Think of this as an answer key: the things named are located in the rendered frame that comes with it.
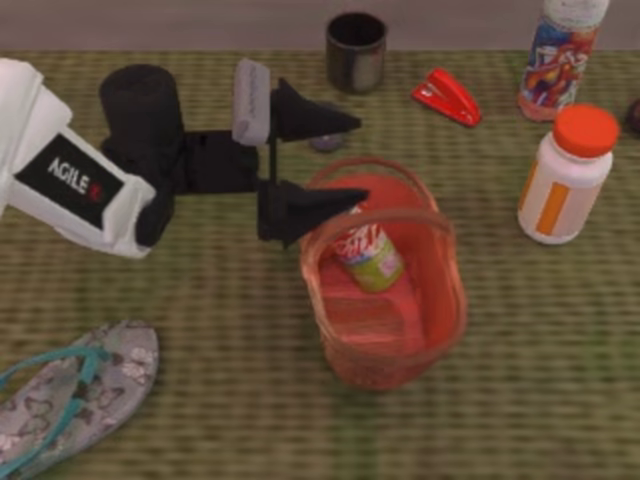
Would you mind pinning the red and green can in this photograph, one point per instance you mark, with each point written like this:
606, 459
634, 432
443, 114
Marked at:
372, 255

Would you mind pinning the orange wicker basket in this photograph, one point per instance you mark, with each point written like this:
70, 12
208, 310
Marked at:
440, 300

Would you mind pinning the green woven table mat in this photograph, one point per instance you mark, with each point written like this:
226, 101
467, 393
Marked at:
225, 325

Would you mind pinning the colourful spray can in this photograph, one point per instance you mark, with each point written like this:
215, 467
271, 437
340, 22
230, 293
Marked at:
557, 60

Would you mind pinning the small purple round object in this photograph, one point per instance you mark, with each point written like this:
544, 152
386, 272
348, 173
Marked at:
327, 144

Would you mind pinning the black metal cup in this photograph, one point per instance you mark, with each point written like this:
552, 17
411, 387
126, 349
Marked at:
356, 55

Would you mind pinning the red stapler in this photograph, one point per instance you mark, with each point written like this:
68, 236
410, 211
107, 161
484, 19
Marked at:
447, 97

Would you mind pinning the white bottle with orange cap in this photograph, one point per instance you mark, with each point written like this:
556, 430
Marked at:
565, 185

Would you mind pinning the dark purple round object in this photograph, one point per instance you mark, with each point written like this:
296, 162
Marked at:
635, 116

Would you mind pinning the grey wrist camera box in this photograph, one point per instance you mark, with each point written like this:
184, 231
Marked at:
251, 102

